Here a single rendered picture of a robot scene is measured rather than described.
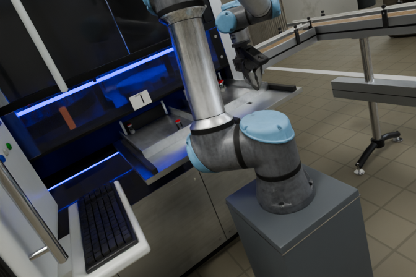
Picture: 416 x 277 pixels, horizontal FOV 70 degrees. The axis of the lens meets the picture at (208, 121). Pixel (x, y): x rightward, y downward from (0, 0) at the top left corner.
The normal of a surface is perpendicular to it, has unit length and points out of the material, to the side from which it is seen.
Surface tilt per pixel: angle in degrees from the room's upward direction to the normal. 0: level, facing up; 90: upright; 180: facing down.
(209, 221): 90
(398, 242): 0
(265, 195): 72
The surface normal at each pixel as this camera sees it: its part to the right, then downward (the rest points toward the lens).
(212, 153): -0.33, 0.26
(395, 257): -0.32, -0.87
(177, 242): 0.49, 0.18
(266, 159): -0.30, 0.48
